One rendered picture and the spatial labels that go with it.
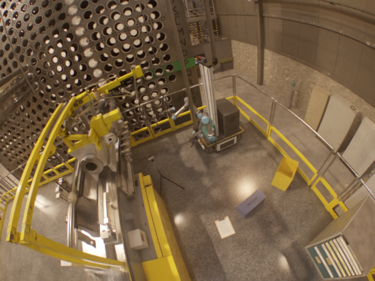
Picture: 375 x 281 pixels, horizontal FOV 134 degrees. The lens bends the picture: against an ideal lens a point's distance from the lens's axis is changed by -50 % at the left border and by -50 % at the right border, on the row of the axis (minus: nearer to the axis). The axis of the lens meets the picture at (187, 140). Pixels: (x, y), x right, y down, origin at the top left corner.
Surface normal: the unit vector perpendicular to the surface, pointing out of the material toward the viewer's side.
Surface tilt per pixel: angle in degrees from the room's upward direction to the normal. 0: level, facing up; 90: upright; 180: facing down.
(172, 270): 0
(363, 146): 90
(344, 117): 90
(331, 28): 90
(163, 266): 0
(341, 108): 90
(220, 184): 0
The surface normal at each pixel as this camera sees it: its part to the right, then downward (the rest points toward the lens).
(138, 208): -0.18, -0.69
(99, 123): 0.33, 0.62
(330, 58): -0.93, 0.36
